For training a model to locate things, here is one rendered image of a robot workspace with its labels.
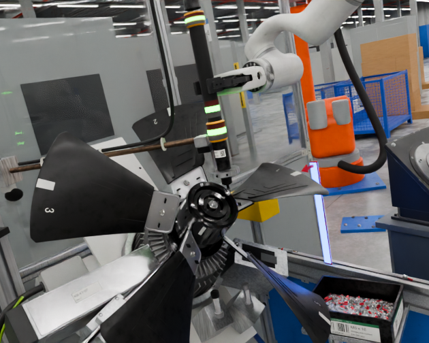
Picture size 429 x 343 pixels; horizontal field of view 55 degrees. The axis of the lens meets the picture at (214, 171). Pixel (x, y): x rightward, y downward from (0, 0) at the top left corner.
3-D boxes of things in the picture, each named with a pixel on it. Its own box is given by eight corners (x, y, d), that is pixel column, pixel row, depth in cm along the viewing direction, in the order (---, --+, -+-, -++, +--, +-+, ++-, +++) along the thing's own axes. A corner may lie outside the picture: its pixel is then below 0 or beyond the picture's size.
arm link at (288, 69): (259, 48, 102) (279, 76, 100) (291, 43, 110) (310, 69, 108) (242, 71, 108) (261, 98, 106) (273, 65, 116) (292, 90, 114)
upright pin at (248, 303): (243, 307, 99) (238, 284, 98) (249, 303, 101) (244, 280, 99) (249, 309, 98) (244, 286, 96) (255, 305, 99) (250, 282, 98)
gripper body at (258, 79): (273, 88, 99) (242, 96, 92) (243, 93, 107) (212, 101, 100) (268, 57, 98) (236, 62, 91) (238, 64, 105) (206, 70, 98)
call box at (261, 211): (230, 220, 150) (225, 193, 148) (248, 211, 157) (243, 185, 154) (263, 226, 138) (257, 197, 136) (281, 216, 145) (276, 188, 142)
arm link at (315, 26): (306, -51, 89) (233, 51, 110) (351, 1, 85) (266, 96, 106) (327, -47, 95) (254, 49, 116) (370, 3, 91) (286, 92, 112)
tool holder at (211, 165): (199, 181, 94) (191, 140, 92) (206, 173, 101) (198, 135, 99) (237, 175, 92) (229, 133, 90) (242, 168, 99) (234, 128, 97)
